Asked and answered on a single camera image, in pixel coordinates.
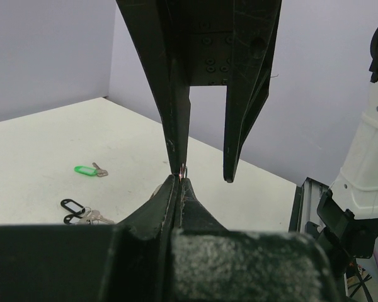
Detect metal key organiser red handle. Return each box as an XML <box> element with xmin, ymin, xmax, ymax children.
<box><xmin>149</xmin><ymin>162</ymin><xmax>188</xmax><ymax>199</ymax></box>

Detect key with green tag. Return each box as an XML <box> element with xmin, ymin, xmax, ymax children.
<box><xmin>74</xmin><ymin>162</ymin><xmax>108</xmax><ymax>177</ymax></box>

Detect keys with black tags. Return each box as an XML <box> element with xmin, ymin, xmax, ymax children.
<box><xmin>60</xmin><ymin>199</ymin><xmax>115</xmax><ymax>225</ymax></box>

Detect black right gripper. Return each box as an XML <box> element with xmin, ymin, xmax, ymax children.
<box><xmin>117</xmin><ymin>1</ymin><xmax>282</xmax><ymax>183</ymax></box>

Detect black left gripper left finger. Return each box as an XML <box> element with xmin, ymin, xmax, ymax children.
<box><xmin>113</xmin><ymin>175</ymin><xmax>176</xmax><ymax>301</ymax></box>

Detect aluminium front rail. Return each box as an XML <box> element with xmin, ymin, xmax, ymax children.
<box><xmin>289</xmin><ymin>177</ymin><xmax>328</xmax><ymax>238</ymax></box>

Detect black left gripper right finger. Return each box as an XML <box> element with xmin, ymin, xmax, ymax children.
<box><xmin>173</xmin><ymin>181</ymin><xmax>337</xmax><ymax>301</ymax></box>

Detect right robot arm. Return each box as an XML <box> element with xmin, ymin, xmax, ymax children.
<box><xmin>117</xmin><ymin>1</ymin><xmax>378</xmax><ymax>258</ymax></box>

